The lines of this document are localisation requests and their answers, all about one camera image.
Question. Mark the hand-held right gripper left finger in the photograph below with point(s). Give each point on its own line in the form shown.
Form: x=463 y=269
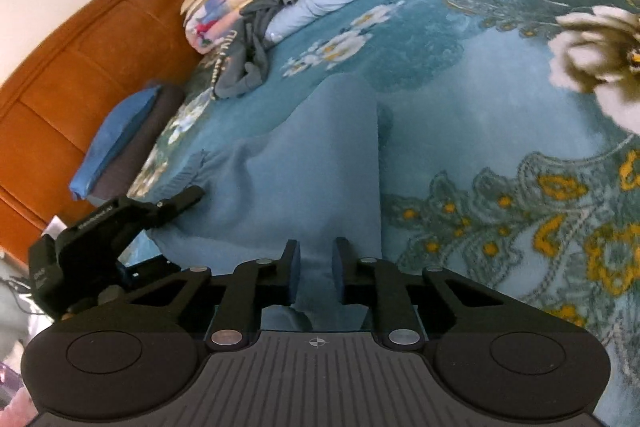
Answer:
x=295 y=269

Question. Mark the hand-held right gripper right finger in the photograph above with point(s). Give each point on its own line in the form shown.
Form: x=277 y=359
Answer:
x=340 y=269

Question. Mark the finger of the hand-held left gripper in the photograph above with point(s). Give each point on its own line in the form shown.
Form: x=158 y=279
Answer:
x=177 y=204

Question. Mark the light blue fleece garment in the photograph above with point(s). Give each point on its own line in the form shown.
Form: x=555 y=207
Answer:
x=300 y=172

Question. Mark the blue pillow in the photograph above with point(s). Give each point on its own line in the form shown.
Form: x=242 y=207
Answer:
x=115 y=132

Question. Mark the wooden bed headboard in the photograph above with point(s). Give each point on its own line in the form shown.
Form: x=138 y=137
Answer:
x=75 y=82

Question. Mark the grey garment with gold print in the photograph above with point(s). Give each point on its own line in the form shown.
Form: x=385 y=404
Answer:
x=250 y=57

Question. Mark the folded colourful cartoon quilt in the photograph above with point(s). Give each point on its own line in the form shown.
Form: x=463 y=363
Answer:
x=220 y=7

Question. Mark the white wall socket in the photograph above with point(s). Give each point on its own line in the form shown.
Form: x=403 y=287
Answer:
x=56 y=225

